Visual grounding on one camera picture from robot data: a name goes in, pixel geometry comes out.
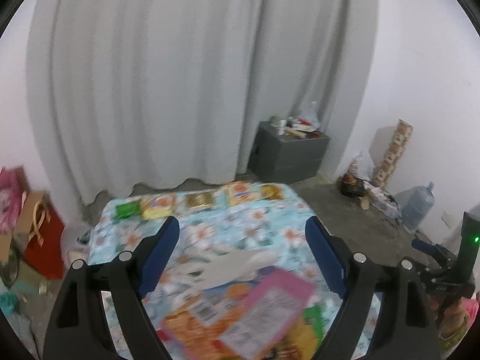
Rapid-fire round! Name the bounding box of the grey curtain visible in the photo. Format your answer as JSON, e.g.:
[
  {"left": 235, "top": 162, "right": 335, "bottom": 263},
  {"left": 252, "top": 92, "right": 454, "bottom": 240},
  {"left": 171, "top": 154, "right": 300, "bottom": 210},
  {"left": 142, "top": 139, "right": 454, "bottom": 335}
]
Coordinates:
[{"left": 27, "top": 0, "right": 378, "bottom": 207}]

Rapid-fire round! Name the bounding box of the floral light blue tablecloth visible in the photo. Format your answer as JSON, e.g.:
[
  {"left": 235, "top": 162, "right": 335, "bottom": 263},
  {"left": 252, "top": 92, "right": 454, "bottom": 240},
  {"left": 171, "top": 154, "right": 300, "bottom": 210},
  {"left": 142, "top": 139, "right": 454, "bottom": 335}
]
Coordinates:
[{"left": 88, "top": 183, "right": 342, "bottom": 359}]

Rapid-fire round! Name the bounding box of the dark grey cabinet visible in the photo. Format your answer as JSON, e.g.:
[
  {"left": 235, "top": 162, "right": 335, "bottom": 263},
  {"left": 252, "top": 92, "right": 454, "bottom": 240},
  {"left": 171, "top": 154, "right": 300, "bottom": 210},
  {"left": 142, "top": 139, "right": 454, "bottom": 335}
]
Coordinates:
[{"left": 247, "top": 121, "right": 329, "bottom": 184}]

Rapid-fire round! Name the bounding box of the blue water jug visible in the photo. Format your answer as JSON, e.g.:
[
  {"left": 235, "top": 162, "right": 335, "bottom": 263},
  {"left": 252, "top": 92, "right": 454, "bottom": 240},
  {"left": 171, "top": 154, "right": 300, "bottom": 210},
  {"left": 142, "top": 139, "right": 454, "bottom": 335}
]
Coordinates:
[{"left": 401, "top": 182, "right": 435, "bottom": 233}]

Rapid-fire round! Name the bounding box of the clear plastic bag on cabinet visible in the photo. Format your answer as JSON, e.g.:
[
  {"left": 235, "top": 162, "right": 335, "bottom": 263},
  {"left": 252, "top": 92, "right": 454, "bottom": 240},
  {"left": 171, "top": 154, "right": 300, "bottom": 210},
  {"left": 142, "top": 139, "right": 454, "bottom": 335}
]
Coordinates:
[{"left": 296, "top": 102, "right": 320, "bottom": 131}]

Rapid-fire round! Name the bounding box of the pink snack wrapper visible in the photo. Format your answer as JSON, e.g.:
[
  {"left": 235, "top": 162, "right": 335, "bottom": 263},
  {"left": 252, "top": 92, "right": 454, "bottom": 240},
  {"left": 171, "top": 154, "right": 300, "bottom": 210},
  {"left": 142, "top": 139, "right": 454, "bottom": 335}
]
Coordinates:
[{"left": 218, "top": 268, "right": 315, "bottom": 359}]

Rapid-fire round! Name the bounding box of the pink gift bag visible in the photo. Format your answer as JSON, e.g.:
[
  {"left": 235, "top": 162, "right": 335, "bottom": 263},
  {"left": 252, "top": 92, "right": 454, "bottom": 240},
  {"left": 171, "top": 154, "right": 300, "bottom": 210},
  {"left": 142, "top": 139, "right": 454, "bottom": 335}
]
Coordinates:
[{"left": 1, "top": 166, "right": 24, "bottom": 235}]

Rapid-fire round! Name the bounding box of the green red chip bag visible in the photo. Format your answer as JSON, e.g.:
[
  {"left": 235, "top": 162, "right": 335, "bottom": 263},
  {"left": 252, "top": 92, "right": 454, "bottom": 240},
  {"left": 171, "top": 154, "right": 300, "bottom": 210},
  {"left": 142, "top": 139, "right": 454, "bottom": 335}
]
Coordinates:
[{"left": 265, "top": 305, "right": 325, "bottom": 360}]

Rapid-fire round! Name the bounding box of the white bag by wall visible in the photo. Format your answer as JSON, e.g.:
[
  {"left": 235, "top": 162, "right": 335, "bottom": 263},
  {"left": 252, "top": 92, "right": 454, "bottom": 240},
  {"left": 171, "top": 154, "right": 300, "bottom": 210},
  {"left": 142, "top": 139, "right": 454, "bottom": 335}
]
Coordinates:
[{"left": 347, "top": 151, "right": 375, "bottom": 181}]

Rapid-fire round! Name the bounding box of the gold box packet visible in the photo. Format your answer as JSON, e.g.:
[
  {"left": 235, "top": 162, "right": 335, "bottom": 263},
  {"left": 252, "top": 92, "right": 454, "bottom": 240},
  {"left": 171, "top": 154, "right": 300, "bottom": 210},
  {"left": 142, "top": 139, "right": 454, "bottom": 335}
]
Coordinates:
[{"left": 185, "top": 191, "right": 215, "bottom": 210}]

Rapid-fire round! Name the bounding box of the white tissue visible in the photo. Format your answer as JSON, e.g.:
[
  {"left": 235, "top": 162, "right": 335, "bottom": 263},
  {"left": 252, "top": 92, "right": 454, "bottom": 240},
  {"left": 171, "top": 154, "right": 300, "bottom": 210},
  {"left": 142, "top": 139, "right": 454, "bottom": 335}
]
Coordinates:
[{"left": 173, "top": 249, "right": 280, "bottom": 305}]

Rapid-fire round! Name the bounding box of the orange snack wrapper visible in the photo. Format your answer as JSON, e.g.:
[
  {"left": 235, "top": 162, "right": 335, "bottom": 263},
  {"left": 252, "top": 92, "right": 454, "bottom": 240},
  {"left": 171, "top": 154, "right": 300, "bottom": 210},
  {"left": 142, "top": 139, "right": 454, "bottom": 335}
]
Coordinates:
[{"left": 158, "top": 282, "right": 256, "bottom": 359}]

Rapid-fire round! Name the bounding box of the crumpled gold wrapper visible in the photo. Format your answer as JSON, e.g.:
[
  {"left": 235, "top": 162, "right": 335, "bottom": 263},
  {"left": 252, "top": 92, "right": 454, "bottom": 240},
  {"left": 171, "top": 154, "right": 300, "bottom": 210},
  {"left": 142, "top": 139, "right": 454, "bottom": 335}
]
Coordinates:
[{"left": 260, "top": 184, "right": 284, "bottom": 200}]

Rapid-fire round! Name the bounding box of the person right hand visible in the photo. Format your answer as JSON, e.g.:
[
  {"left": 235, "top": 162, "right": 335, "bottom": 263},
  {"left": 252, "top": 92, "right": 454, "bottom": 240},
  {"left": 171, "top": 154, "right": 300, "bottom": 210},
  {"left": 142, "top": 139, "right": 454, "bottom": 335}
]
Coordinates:
[{"left": 439, "top": 297, "right": 479, "bottom": 340}]

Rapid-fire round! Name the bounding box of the white plastic bag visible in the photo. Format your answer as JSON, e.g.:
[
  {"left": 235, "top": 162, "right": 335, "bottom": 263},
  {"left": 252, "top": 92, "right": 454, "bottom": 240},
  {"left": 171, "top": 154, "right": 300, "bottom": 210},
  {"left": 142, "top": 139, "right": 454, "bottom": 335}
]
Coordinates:
[{"left": 60, "top": 221, "right": 92, "bottom": 269}]

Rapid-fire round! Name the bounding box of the red gift bag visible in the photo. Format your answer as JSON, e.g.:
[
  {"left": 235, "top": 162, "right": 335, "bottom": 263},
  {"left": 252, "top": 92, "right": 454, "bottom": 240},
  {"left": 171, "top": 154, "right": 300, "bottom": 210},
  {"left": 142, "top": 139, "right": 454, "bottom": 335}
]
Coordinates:
[{"left": 24, "top": 191, "right": 64, "bottom": 281}]

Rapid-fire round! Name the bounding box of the white small bottle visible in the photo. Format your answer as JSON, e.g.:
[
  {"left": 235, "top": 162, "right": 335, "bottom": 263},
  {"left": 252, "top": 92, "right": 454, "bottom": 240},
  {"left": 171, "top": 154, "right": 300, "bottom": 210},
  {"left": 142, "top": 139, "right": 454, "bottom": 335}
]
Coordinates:
[{"left": 277, "top": 119, "right": 287, "bottom": 136}]

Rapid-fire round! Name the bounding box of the green snack packet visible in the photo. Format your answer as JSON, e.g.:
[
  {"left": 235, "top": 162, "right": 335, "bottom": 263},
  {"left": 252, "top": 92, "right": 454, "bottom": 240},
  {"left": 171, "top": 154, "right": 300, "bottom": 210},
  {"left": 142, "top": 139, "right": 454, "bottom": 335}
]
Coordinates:
[{"left": 115, "top": 201, "right": 141, "bottom": 219}]

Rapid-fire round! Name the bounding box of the orange yellow snack packet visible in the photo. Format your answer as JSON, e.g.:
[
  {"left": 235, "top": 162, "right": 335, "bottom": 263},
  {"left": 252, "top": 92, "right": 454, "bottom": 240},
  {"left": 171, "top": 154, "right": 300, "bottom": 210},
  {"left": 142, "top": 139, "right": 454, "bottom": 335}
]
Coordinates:
[{"left": 224, "top": 181, "right": 260, "bottom": 206}]

